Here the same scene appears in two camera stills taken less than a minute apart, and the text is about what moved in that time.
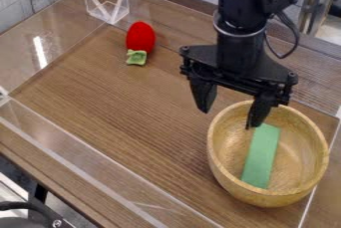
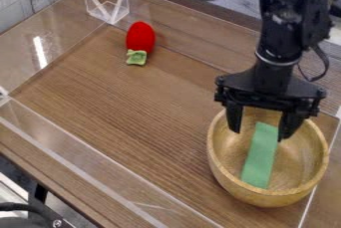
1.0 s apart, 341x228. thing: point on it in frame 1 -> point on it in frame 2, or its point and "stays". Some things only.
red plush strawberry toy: [141, 41] stays
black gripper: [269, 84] -> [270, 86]
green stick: [258, 165] stays
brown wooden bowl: [301, 156] stays
